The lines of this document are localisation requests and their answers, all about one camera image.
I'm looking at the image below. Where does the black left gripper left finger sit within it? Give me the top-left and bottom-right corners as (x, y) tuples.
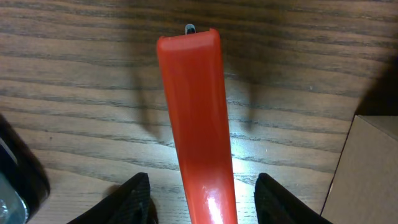
(68, 172), (157, 224)

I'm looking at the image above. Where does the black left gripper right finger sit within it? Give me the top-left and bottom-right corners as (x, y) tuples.
(254, 173), (331, 224)

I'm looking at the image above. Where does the orange stapler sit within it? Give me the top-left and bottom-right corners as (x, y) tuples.
(157, 29), (238, 223)

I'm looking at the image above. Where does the brown cardboard box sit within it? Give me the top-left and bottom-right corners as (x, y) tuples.
(322, 116), (397, 224)

